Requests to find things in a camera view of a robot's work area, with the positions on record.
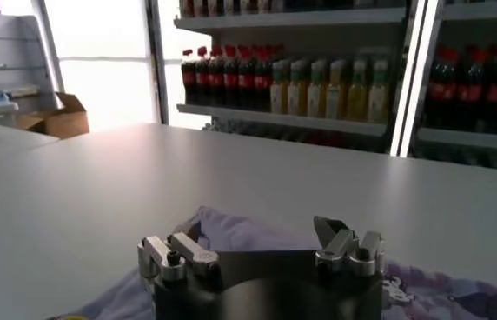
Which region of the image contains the brown cardboard box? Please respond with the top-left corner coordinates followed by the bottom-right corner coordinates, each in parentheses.
top-left (16, 91), bottom-right (91, 140)

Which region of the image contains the purple t-shirt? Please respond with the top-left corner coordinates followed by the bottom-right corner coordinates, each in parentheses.
top-left (72, 205), bottom-right (497, 320)

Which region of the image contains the grey metal shelf unit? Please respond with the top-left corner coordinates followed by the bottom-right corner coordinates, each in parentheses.
top-left (146, 0), bottom-right (427, 154)
top-left (389, 0), bottom-right (497, 173)

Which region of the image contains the grey storage rack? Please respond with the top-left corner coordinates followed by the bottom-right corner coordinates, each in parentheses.
top-left (0, 10), bottom-right (65, 110)

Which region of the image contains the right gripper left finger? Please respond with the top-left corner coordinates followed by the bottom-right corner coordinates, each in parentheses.
top-left (137, 220), bottom-right (222, 283)

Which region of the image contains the black slanted pole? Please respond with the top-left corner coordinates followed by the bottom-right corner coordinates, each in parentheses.
top-left (145, 0), bottom-right (170, 126)

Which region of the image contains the grey window post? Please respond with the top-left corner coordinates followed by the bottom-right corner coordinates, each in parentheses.
top-left (35, 0), bottom-right (66, 110)

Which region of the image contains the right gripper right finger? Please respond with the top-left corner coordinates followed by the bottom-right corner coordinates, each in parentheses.
top-left (312, 215), bottom-right (387, 278)

